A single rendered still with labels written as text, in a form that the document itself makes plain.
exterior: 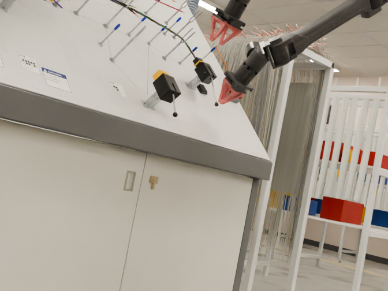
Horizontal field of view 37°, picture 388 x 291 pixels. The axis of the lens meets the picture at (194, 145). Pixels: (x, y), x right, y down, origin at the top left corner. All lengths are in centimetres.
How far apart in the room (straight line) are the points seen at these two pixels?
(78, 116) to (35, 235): 29
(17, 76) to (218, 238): 91
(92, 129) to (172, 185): 39
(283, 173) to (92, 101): 166
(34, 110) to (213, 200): 77
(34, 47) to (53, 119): 20
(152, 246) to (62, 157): 43
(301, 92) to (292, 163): 36
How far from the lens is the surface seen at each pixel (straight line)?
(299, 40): 180
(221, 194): 188
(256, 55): 177
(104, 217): 152
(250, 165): 192
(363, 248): 444
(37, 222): 139
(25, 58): 137
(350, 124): 457
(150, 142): 153
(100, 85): 150
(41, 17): 155
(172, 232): 173
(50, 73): 139
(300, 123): 292
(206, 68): 186
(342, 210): 481
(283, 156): 294
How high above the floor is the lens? 74
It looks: 4 degrees up
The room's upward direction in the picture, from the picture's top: 11 degrees clockwise
